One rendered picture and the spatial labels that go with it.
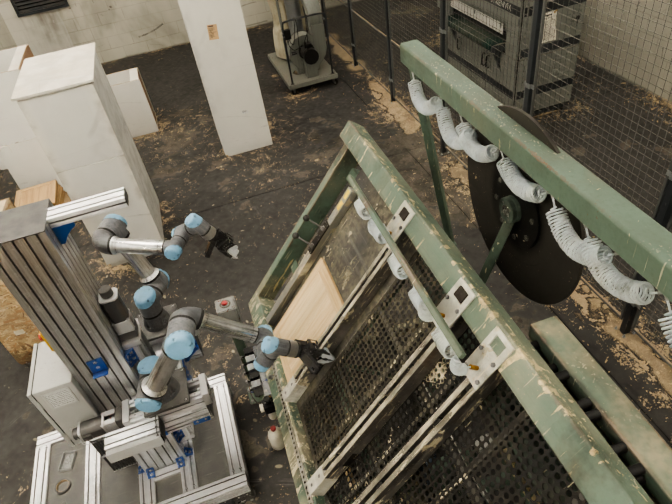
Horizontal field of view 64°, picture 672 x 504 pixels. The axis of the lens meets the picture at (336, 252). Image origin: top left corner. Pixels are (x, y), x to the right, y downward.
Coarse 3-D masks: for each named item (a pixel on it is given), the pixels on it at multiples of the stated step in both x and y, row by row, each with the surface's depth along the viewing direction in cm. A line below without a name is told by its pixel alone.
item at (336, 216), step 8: (352, 192) 272; (344, 200) 275; (352, 200) 275; (336, 208) 279; (344, 208) 277; (336, 216) 278; (336, 224) 281; (328, 232) 283; (320, 240) 285; (320, 248) 288; (312, 256) 290; (304, 264) 292; (296, 272) 298; (304, 272) 295; (296, 280) 297; (288, 288) 301; (296, 288) 301; (280, 296) 306; (288, 296) 303; (280, 304) 305; (272, 312) 309; (280, 312) 308; (272, 320) 310
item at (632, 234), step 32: (416, 64) 250; (448, 64) 237; (448, 96) 227; (480, 96) 212; (480, 128) 208; (512, 128) 191; (512, 160) 192; (544, 160) 174; (576, 192) 161; (608, 192) 157; (448, 224) 338; (512, 224) 214; (608, 224) 151; (640, 224) 146; (640, 256) 142
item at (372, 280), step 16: (400, 208) 223; (368, 224) 217; (400, 224) 220; (400, 240) 225; (384, 256) 230; (368, 272) 237; (384, 272) 233; (368, 288) 236; (352, 304) 240; (336, 320) 249; (352, 320) 246; (336, 336) 250; (304, 368) 261; (288, 384) 268; (304, 384) 264; (288, 400) 268
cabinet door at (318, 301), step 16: (320, 272) 281; (304, 288) 290; (320, 288) 277; (336, 288) 266; (304, 304) 287; (320, 304) 273; (336, 304) 261; (288, 320) 297; (304, 320) 282; (320, 320) 270; (288, 336) 292; (304, 336) 278; (320, 336) 266; (288, 368) 283
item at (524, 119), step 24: (528, 120) 186; (552, 144) 177; (480, 168) 232; (480, 192) 239; (504, 192) 216; (480, 216) 246; (504, 216) 214; (528, 216) 203; (552, 216) 189; (528, 240) 209; (552, 240) 194; (504, 264) 237; (528, 264) 216; (552, 264) 198; (576, 264) 183; (528, 288) 222; (552, 288) 203
